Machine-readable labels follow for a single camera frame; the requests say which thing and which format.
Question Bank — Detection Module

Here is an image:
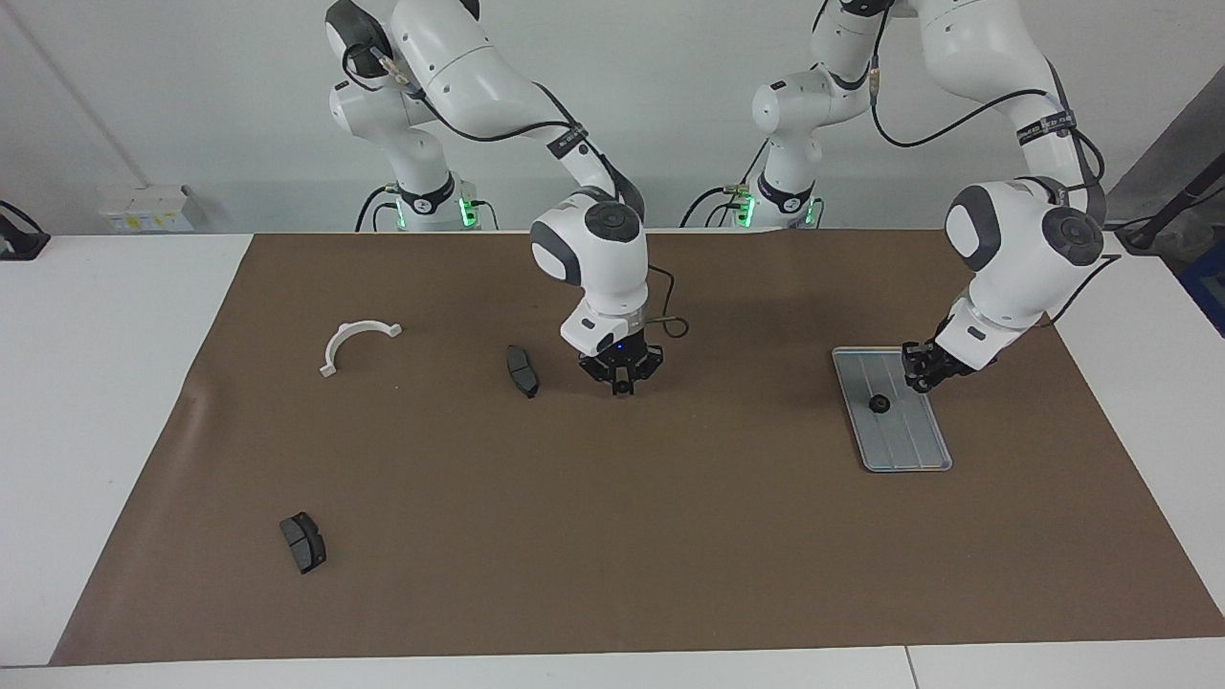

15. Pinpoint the silver metal tray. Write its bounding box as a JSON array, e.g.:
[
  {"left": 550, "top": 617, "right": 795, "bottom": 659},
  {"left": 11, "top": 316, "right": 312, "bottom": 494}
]
[{"left": 831, "top": 346, "right": 954, "bottom": 474}]

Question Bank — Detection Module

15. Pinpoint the dark grey brake pad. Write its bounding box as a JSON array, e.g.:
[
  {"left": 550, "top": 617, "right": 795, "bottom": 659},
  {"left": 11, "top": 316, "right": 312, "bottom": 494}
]
[
  {"left": 278, "top": 512, "right": 328, "bottom": 575},
  {"left": 504, "top": 344, "right": 541, "bottom": 400}
]

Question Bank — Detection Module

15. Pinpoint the brown table mat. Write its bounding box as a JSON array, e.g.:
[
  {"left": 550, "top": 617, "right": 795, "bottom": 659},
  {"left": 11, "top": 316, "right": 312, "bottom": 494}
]
[{"left": 50, "top": 228, "right": 1225, "bottom": 667}]

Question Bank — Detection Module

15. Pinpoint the black stand pole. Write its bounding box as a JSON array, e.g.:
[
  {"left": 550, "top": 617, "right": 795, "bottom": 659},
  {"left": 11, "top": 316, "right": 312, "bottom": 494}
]
[{"left": 1115, "top": 153, "right": 1225, "bottom": 252}]

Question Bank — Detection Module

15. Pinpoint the blue crate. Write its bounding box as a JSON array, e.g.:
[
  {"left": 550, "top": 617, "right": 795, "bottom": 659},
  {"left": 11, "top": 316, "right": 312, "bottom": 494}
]
[{"left": 1179, "top": 239, "right": 1225, "bottom": 338}]

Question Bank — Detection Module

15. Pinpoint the white power socket box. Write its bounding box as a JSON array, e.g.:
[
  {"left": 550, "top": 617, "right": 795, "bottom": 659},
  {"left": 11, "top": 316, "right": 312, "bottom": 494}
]
[{"left": 99, "top": 185, "right": 194, "bottom": 233}]

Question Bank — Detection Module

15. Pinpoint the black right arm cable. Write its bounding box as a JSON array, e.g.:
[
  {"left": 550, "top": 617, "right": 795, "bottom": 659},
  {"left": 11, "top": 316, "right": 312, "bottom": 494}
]
[{"left": 345, "top": 43, "right": 690, "bottom": 341}]

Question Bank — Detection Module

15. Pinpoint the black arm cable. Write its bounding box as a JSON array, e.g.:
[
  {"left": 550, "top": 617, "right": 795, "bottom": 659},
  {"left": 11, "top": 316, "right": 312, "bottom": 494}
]
[
  {"left": 866, "top": 0, "right": 1123, "bottom": 328},
  {"left": 345, "top": 43, "right": 690, "bottom": 341}
]

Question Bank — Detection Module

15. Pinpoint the black left base cable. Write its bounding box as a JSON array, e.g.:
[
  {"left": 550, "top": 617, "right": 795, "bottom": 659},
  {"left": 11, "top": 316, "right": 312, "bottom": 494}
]
[{"left": 681, "top": 142, "right": 771, "bottom": 229}]

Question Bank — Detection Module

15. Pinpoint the black base cable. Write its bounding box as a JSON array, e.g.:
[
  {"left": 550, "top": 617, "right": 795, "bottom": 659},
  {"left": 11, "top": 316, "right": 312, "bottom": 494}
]
[
  {"left": 681, "top": 142, "right": 771, "bottom": 229},
  {"left": 356, "top": 187, "right": 500, "bottom": 231}
]

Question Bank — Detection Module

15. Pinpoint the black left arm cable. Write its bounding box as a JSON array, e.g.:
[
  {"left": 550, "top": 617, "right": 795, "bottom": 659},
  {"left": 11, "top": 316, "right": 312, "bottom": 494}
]
[{"left": 866, "top": 0, "right": 1123, "bottom": 328}]

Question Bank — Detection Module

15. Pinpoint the white curved plastic bracket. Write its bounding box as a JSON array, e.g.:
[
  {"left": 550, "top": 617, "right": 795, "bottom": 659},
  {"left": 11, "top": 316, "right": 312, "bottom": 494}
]
[{"left": 319, "top": 321, "right": 404, "bottom": 378}]

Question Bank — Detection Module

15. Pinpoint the black right base cable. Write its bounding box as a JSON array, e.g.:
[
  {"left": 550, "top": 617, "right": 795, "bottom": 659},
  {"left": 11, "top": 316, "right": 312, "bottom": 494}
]
[{"left": 356, "top": 187, "right": 500, "bottom": 231}]

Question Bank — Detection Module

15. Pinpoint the black clamp mount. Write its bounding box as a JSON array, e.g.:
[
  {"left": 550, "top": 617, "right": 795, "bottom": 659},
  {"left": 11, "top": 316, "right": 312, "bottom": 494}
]
[{"left": 0, "top": 199, "right": 51, "bottom": 261}]

